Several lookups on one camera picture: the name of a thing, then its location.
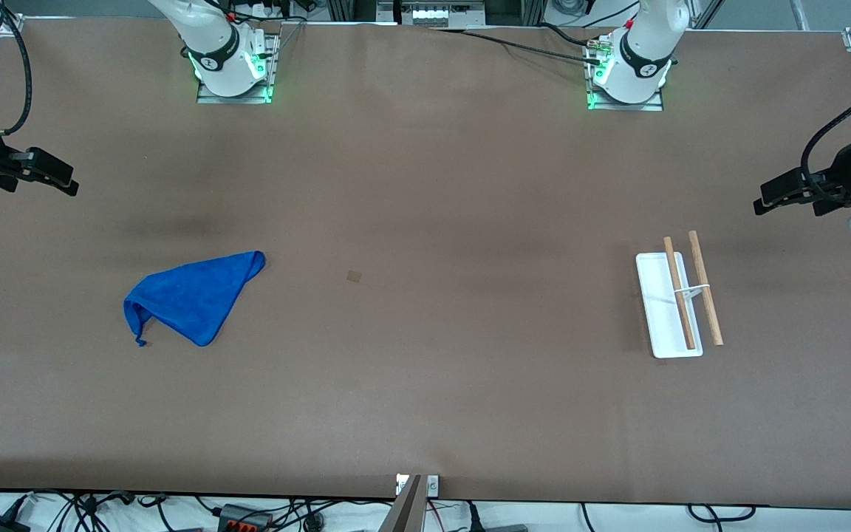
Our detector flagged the long black table cable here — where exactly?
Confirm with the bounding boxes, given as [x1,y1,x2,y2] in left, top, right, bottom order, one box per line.
[429,27,605,66]

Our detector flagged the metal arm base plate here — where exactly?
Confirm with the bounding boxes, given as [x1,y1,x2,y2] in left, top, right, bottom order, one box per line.
[587,38,665,112]
[196,31,280,104]

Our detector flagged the silver camera mount bracket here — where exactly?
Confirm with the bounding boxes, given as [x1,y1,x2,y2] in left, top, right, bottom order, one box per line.
[396,474,440,496]

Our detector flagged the white power strip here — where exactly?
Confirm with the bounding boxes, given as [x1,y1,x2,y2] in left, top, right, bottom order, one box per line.
[400,0,487,27]

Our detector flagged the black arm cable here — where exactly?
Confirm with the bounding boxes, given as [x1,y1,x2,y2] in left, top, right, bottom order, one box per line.
[801,76,851,194]
[0,0,33,137]

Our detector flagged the blue microfibre towel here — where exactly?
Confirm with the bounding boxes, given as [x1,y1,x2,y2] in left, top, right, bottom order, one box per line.
[123,251,267,347]

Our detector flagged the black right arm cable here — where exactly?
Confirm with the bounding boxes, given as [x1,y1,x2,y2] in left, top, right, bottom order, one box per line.
[0,0,33,137]

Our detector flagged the black plug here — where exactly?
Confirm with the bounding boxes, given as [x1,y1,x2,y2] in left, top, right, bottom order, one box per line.
[466,502,530,532]

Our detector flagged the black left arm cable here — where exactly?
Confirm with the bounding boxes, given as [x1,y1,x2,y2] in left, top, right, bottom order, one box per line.
[801,76,851,194]

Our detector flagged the black looped cable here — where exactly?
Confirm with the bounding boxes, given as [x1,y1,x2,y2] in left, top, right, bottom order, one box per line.
[688,505,756,524]

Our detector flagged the black orange connector box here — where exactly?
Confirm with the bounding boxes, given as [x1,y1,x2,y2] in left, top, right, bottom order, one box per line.
[219,504,273,532]

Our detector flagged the white towel rack wooden bars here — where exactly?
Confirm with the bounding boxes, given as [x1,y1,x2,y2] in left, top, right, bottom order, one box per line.
[635,231,725,360]

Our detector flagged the grey camera pole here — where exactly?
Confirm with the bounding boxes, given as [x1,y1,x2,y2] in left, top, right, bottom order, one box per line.
[380,475,425,532]

